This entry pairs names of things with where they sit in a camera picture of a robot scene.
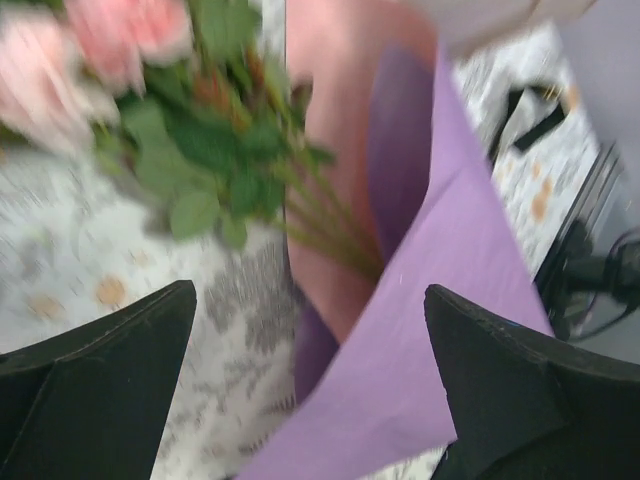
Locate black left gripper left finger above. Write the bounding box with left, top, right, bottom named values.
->
left=1, top=280, right=197, bottom=480

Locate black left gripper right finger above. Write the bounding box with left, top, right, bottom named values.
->
left=424, top=285, right=639, bottom=480

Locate purple wrapping paper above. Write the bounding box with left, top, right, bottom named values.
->
left=234, top=0, right=556, bottom=480

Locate black ribbon with gold text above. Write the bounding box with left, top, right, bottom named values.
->
left=488, top=82, right=568, bottom=161

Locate pink artificial flower bouquet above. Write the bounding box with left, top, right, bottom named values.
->
left=1, top=1, right=383, bottom=280

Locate floral patterned table mat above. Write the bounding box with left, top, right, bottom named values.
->
left=1, top=24, right=598, bottom=479

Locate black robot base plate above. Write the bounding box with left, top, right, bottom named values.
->
left=534, top=144, right=639, bottom=342

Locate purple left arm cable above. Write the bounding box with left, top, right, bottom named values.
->
left=564, top=229, right=640, bottom=344

